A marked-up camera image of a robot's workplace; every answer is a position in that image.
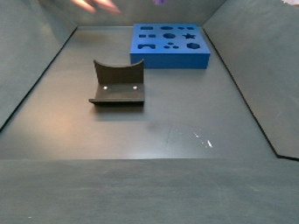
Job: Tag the small purple prong object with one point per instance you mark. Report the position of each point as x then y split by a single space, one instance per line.
158 2

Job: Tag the blurred bare human hand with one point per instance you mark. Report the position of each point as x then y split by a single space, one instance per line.
93 5

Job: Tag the blue shape sorter block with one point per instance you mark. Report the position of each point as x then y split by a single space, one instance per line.
169 46

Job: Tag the black curved bracket stand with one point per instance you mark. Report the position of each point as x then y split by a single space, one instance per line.
121 84

